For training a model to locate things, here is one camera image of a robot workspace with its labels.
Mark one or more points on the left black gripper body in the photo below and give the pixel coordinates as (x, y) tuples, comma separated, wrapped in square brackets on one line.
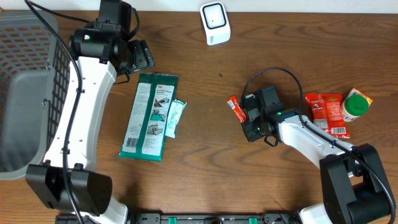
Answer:
[(141, 57)]

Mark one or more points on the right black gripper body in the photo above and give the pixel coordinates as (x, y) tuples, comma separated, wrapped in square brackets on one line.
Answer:
[(255, 130)]

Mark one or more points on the red stick sachet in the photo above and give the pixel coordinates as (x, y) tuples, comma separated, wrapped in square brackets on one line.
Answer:
[(238, 111)]

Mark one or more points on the light green wipes pack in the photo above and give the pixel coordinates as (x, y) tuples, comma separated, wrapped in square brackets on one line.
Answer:
[(176, 109)]

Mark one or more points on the red snack bag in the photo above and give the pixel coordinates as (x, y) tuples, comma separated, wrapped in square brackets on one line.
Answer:
[(327, 113)]

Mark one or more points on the green lid jar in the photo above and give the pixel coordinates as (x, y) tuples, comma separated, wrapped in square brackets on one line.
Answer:
[(353, 107)]

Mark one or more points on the small orange box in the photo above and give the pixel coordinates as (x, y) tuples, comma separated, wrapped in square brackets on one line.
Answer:
[(357, 92)]

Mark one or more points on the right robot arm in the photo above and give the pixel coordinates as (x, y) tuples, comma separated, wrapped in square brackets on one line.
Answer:
[(354, 184)]

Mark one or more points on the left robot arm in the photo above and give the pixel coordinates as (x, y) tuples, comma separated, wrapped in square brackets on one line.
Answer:
[(67, 179)]

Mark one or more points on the white barcode scanner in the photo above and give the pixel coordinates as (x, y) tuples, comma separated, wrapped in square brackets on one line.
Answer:
[(215, 23)]

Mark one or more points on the grey plastic mesh basket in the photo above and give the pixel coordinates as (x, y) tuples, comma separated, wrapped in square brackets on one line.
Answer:
[(35, 75)]

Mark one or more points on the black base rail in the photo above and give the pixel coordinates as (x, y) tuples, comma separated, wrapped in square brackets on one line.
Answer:
[(266, 218)]

